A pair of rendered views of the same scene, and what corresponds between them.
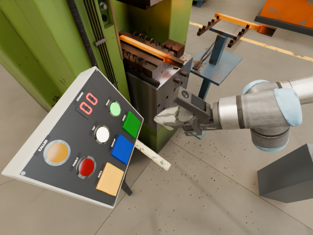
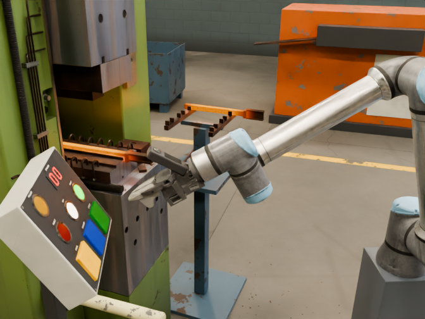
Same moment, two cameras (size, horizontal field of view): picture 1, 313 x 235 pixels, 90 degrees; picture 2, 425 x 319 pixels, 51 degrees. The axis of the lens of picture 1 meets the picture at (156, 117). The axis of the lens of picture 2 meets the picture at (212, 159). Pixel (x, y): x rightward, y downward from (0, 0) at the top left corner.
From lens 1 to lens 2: 0.84 m
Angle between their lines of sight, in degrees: 34
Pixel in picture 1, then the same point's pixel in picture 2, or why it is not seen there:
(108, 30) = (50, 122)
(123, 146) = (95, 233)
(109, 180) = (87, 257)
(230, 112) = (202, 156)
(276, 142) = (255, 181)
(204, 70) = not seen: hidden behind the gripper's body
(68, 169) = (50, 225)
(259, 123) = (226, 159)
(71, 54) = (10, 147)
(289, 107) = (240, 138)
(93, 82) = (55, 159)
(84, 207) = not seen: outside the picture
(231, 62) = not seen: hidden behind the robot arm
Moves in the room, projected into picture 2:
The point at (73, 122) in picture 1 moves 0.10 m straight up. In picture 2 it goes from (46, 187) to (40, 148)
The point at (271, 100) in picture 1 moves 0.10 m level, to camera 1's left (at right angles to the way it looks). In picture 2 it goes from (227, 138) to (191, 142)
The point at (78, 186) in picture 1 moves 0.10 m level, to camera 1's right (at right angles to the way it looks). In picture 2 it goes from (60, 245) to (105, 238)
